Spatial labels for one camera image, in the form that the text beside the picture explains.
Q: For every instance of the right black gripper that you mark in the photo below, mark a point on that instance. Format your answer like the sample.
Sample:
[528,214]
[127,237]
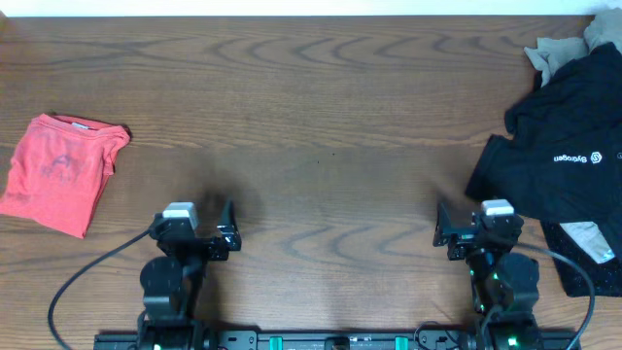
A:
[457,238]

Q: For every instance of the black polo shirt white logo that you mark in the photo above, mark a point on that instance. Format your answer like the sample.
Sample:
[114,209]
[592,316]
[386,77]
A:
[561,161]

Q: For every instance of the beige khaki garment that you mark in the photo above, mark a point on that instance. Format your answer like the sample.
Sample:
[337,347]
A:
[550,55]

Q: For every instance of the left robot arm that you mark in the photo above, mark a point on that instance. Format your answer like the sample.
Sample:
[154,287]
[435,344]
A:
[171,283]

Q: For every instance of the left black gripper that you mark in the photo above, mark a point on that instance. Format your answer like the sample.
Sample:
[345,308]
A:
[209,246]

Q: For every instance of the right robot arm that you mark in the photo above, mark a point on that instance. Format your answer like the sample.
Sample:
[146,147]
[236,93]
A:
[503,283]

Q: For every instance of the folded red t-shirt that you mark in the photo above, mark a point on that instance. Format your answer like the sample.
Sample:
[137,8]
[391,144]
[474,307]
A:
[59,170]

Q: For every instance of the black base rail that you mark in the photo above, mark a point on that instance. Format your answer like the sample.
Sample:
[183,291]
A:
[250,340]

